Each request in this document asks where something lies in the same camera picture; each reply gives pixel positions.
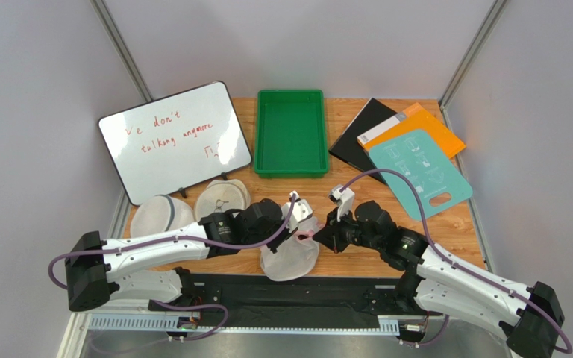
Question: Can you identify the white mesh laundry bag pink zipper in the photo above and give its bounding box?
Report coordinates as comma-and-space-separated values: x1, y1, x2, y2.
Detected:
260, 216, 322, 282

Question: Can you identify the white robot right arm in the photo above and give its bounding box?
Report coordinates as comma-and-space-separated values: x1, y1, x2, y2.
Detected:
313, 201, 565, 357

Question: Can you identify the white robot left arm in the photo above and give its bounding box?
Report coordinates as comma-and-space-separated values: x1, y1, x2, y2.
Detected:
60, 193, 313, 312

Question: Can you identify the black notebook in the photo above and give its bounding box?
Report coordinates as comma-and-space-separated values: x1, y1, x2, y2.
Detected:
328, 98, 400, 183

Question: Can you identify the green plastic tray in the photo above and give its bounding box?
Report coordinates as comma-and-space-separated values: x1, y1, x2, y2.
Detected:
253, 89, 330, 179

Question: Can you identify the orange notebook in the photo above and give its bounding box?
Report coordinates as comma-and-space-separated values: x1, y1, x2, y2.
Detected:
357, 103, 466, 159

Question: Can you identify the whiteboard with red writing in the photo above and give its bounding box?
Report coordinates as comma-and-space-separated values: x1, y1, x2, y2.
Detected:
98, 81, 252, 206

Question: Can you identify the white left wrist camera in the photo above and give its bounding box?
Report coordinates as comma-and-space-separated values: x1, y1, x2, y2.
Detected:
283, 191, 313, 226

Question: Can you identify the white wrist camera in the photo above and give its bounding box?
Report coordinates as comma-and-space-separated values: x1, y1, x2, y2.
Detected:
283, 191, 313, 226
328, 184, 355, 222

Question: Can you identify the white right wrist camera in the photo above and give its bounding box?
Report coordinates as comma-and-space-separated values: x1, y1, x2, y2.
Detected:
328, 184, 355, 222

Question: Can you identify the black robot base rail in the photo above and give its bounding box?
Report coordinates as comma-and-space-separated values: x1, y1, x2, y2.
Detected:
170, 270, 427, 329

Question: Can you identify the white slotted cable duct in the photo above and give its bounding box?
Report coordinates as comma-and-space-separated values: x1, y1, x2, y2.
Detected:
87, 317, 401, 335

